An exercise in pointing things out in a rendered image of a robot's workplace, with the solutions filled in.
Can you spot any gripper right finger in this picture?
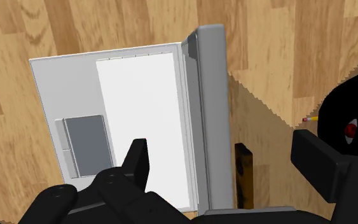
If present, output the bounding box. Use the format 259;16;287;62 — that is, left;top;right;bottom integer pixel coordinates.
291;129;358;224

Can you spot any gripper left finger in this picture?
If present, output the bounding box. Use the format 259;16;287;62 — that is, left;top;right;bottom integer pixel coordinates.
17;138;193;224

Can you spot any brown and black flat slab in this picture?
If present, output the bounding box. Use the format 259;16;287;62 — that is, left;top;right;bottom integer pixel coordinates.
234;142;255;210

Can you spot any silver open laptop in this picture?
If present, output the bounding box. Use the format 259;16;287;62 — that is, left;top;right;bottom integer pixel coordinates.
29;24;235;216

